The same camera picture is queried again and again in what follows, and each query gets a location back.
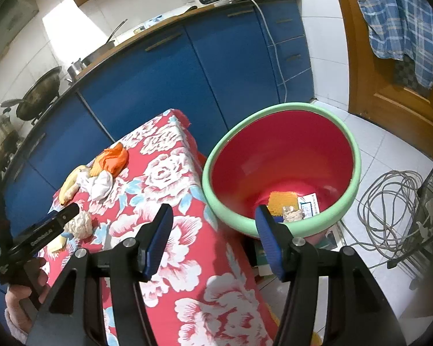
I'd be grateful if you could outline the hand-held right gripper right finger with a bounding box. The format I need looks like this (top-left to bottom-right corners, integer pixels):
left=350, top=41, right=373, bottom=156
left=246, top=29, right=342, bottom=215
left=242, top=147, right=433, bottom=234
left=254, top=204, right=406, bottom=346

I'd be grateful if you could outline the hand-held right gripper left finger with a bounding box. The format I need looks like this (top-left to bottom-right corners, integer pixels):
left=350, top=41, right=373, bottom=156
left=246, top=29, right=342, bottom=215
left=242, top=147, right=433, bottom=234
left=26, top=204, right=174, bottom=346

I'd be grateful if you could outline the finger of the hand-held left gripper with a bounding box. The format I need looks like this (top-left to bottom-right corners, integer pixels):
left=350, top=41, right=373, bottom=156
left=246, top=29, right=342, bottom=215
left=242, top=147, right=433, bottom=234
left=40, top=203, right=81, bottom=229

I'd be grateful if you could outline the white paper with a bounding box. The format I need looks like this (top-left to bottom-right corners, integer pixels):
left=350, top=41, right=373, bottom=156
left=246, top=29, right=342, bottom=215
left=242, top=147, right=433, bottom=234
left=281, top=205, right=304, bottom=223
left=63, top=211, right=94, bottom=239

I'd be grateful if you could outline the cream foam sheet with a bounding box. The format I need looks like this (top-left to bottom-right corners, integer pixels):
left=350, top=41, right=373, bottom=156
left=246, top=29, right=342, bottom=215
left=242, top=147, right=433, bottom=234
left=50, top=234, right=71, bottom=253

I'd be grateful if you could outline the white tissue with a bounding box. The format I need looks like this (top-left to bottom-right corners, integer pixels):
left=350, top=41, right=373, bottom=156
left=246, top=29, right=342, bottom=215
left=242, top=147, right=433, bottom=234
left=80, top=170, right=114, bottom=200

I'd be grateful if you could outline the yellow sponge cloth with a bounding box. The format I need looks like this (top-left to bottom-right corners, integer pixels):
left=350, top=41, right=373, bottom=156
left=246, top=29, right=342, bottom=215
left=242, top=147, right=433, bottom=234
left=268, top=190, right=299, bottom=217

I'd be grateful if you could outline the white teal medicine box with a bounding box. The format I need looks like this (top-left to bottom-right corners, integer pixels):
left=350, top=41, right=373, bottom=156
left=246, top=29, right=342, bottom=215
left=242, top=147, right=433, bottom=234
left=299, top=192, right=323, bottom=219

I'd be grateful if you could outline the red basin with green rim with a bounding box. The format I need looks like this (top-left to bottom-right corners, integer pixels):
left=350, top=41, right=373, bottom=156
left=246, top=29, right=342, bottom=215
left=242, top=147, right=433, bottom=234
left=201, top=101, right=362, bottom=239

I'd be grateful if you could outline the person's left forearm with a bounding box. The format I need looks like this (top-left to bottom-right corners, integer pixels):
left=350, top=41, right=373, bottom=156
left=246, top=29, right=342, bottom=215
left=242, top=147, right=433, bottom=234
left=3, top=308, right=33, bottom=345

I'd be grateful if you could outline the person's left hand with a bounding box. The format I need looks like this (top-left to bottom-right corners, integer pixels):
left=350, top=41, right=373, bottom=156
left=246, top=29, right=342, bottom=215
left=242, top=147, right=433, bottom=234
left=5, top=257, right=52, bottom=327

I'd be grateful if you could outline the yellow banana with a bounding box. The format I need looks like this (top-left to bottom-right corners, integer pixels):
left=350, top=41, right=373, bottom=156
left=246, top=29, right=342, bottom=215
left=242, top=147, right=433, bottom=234
left=59, top=165, right=91, bottom=205

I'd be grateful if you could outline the red floral tablecloth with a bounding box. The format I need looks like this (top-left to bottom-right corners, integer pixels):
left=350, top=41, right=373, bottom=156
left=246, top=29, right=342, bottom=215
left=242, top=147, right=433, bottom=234
left=36, top=108, right=280, bottom=346

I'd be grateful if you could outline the steel steamer pot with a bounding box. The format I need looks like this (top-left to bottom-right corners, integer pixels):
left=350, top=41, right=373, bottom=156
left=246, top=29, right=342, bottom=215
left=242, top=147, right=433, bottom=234
left=0, top=113, right=20, bottom=174

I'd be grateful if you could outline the black wok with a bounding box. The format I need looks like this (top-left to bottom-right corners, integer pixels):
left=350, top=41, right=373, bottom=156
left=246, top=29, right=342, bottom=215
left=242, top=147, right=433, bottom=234
left=0, top=65, right=64, bottom=121

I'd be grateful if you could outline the small steel pot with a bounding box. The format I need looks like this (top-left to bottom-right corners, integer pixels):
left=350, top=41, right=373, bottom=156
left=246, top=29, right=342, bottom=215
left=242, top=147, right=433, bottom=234
left=66, top=59, right=83, bottom=80

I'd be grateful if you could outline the steel saucepan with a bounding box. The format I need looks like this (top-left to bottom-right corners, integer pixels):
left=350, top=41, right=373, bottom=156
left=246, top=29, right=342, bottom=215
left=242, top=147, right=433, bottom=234
left=80, top=19, right=128, bottom=66

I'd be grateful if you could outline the blue kitchen cabinet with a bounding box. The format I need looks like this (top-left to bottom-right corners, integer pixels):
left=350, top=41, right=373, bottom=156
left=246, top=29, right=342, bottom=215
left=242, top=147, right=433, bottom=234
left=0, top=0, right=315, bottom=296

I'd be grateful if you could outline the wooden door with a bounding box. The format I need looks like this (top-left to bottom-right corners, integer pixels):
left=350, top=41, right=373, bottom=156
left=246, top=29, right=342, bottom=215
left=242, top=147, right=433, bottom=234
left=328, top=0, right=433, bottom=159

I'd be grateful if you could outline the white plastic container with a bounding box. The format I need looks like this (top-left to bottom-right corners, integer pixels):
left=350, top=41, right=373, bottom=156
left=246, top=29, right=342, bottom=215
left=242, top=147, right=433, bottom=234
left=143, top=15, right=167, bottom=29

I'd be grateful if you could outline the dark checkered cloth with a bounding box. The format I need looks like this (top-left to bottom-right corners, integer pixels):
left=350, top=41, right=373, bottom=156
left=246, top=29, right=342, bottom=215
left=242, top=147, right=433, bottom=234
left=393, top=56, right=433, bottom=91

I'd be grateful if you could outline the blue plaid shirt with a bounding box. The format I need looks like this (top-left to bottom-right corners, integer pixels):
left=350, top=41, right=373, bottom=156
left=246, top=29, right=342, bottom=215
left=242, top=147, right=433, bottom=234
left=357, top=0, right=433, bottom=60

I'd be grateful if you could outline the grey coiled cable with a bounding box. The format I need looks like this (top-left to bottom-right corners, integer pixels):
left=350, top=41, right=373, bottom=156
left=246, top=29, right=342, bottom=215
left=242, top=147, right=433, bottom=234
left=341, top=169, right=432, bottom=260

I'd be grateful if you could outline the metal wire rack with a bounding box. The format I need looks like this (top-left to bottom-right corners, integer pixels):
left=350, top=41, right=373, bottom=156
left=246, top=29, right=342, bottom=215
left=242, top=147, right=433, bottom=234
left=388, top=144, right=433, bottom=292

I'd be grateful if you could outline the white power cable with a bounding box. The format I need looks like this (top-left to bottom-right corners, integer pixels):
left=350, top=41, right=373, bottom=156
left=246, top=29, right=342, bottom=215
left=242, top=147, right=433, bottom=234
left=234, top=0, right=287, bottom=103

